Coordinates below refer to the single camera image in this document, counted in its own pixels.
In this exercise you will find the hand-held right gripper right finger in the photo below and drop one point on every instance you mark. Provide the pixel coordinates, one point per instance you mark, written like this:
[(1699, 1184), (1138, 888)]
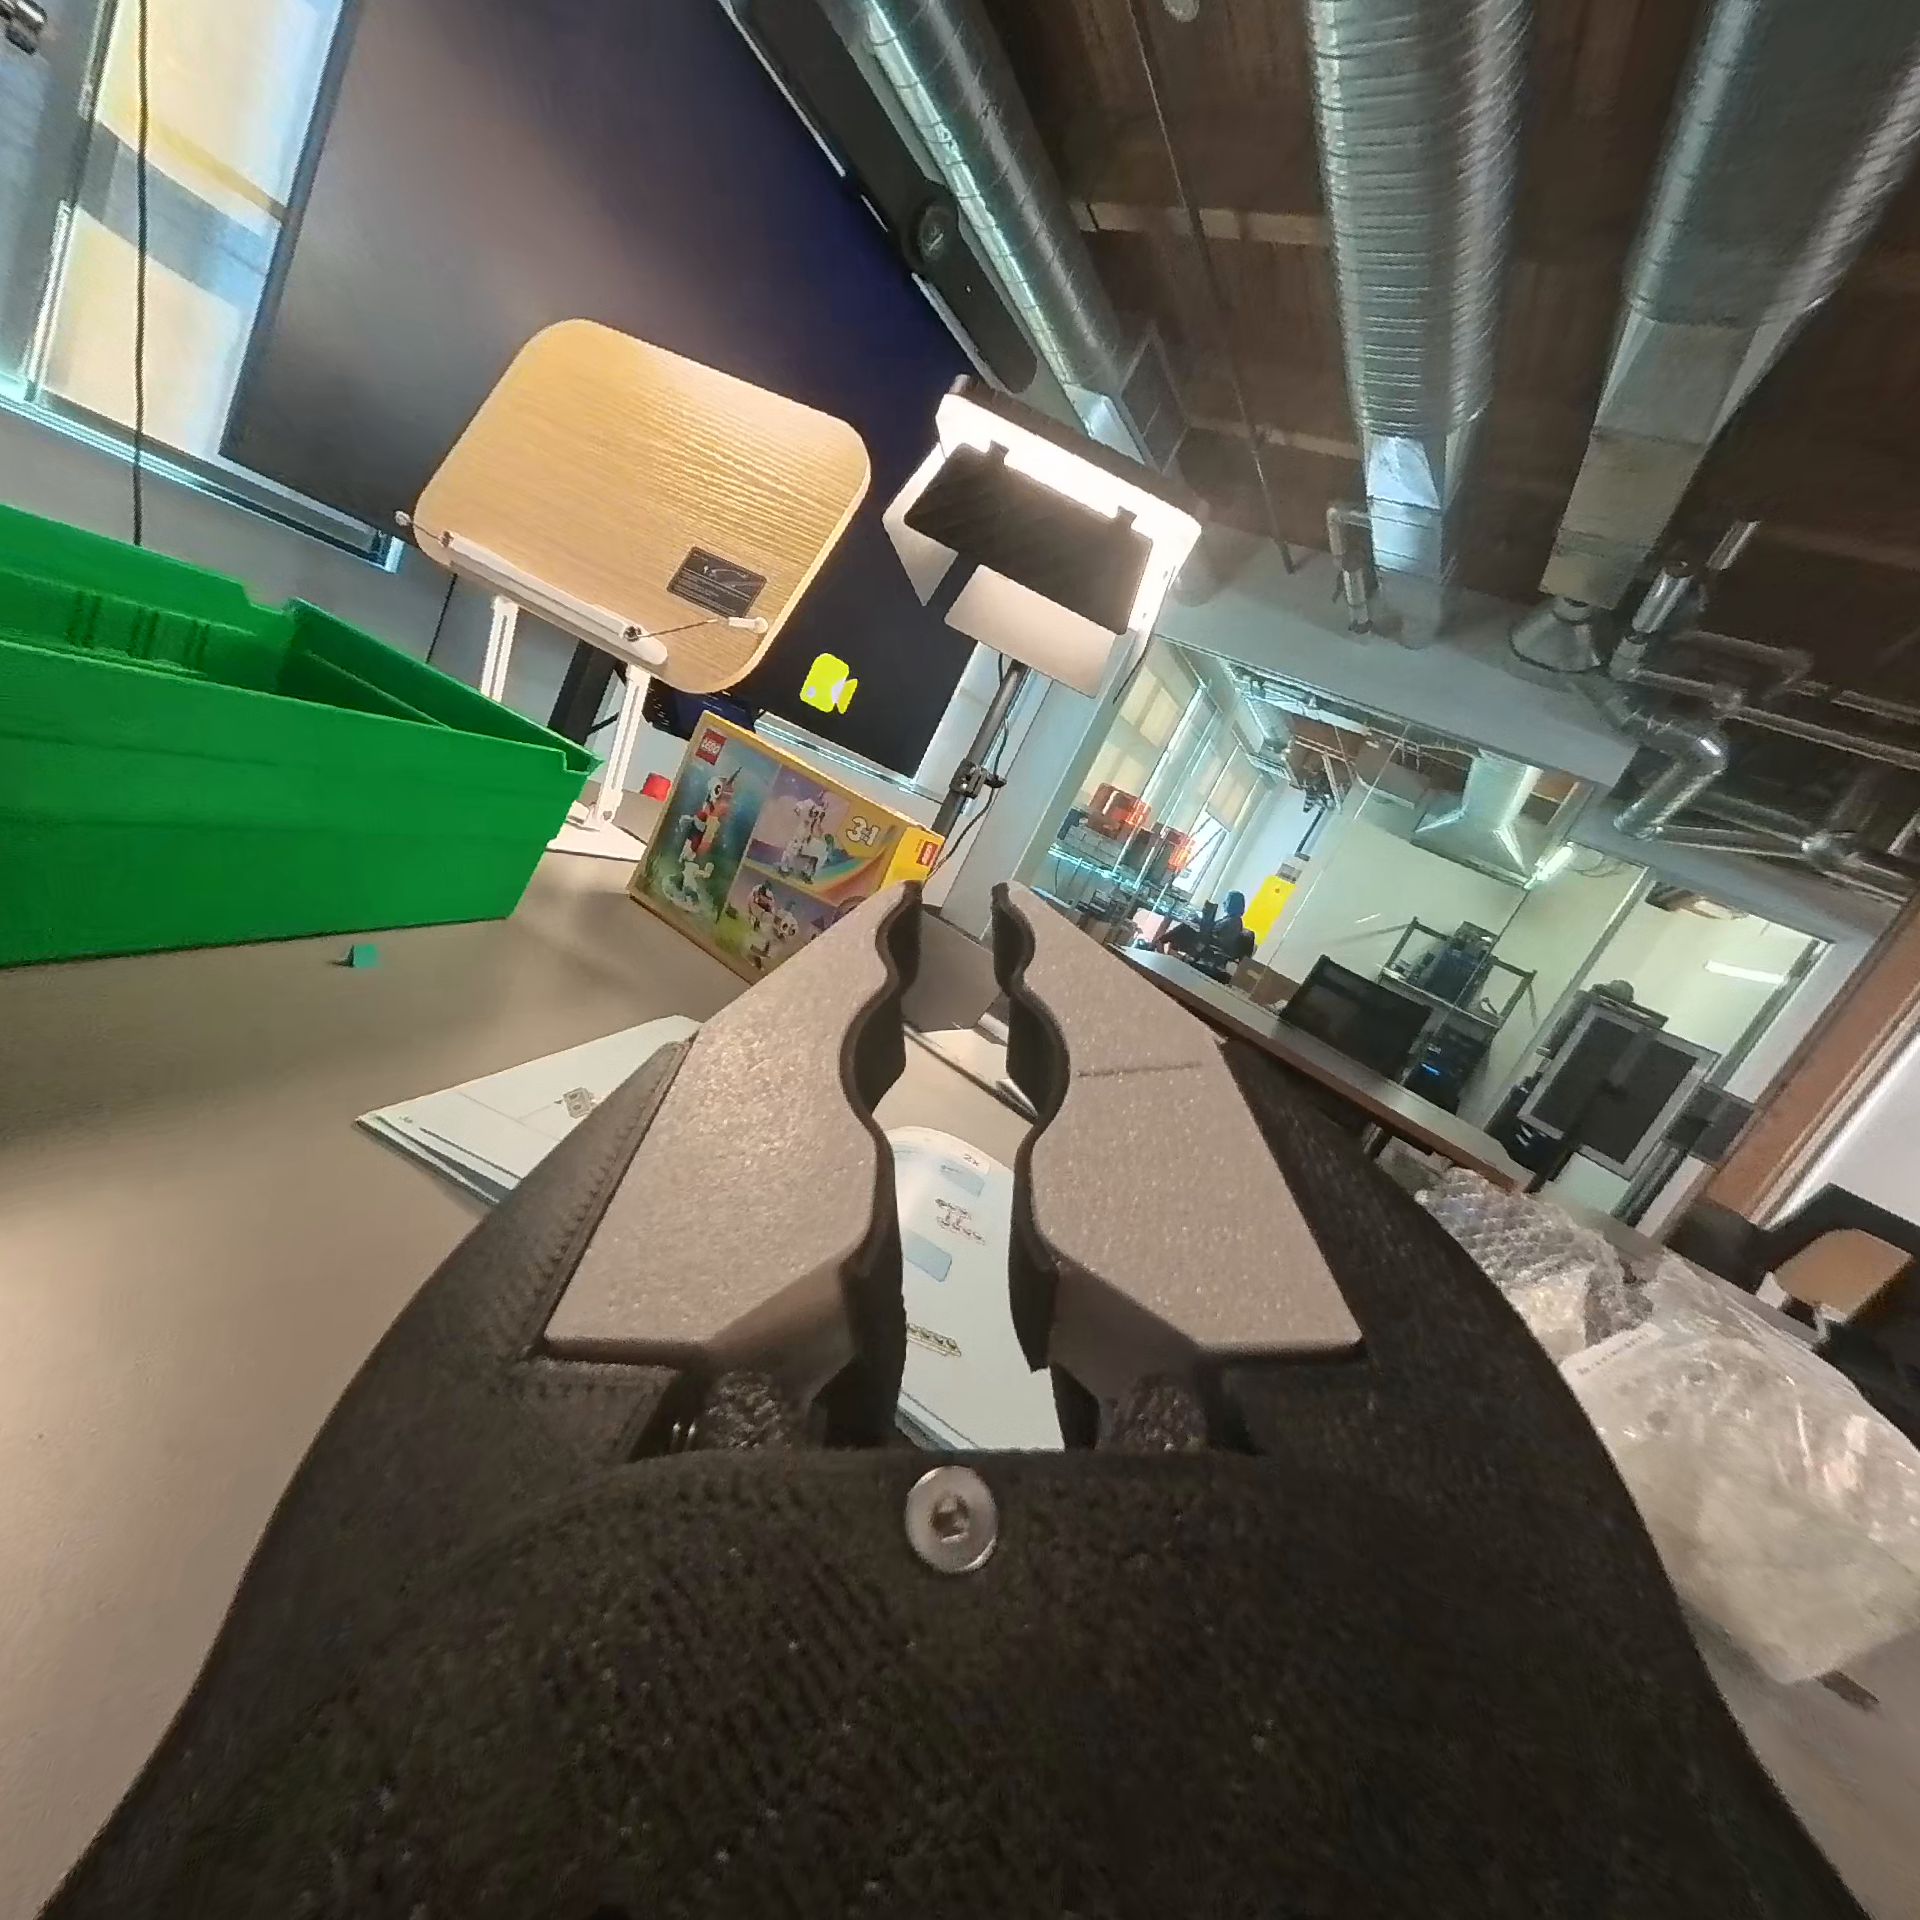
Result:
[(1187, 1202)]

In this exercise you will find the black light stand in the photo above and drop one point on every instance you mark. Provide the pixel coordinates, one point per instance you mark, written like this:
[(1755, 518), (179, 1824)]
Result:
[(986, 767)]

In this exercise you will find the large glass window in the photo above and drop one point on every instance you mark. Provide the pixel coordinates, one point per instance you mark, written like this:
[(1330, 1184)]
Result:
[(150, 177)]

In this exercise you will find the dark glass-front cabinet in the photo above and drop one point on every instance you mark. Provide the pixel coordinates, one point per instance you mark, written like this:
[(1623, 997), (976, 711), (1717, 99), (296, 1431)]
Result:
[(1629, 1087)]

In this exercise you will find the silver ventilation duct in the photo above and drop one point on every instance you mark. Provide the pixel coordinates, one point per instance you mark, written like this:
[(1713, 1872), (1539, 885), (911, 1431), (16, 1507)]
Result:
[(976, 148), (1411, 222), (1726, 222)]

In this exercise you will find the lit panel light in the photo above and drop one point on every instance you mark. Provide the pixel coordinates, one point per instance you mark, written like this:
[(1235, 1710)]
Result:
[(1033, 601)]

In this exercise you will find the large dark wall screen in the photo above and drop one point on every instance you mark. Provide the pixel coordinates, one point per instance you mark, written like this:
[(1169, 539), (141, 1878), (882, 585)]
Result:
[(522, 194)]

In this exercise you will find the clear plastic bag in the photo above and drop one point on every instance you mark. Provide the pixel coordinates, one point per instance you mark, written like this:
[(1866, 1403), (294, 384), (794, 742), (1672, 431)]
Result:
[(1726, 1422)]

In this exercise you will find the black video bar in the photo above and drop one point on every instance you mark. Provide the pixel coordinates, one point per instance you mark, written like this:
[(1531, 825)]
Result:
[(939, 222)]

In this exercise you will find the wooden book stand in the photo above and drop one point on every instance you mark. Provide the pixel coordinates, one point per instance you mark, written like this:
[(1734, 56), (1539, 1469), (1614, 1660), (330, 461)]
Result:
[(647, 479)]

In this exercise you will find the green plastic bin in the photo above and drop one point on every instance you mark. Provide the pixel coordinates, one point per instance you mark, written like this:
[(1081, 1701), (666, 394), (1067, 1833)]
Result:
[(268, 813)]

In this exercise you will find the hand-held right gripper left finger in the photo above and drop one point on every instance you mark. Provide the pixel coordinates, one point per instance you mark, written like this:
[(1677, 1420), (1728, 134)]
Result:
[(721, 1202)]

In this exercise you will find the open instruction booklet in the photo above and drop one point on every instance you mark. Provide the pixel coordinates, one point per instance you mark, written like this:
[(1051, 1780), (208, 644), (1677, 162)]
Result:
[(497, 1119)]

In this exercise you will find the yellow board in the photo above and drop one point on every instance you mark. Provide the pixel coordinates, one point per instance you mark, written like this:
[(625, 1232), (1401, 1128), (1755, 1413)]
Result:
[(1276, 905)]

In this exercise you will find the long dark background table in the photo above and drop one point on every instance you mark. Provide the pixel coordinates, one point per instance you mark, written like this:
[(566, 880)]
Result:
[(1352, 1103)]

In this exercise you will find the lego set box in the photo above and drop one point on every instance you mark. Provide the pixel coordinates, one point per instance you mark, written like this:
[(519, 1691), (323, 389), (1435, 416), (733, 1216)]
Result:
[(751, 840)]

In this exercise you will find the wooden back chair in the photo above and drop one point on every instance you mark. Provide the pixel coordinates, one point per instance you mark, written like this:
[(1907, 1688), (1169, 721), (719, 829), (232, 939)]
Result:
[(1852, 1276)]

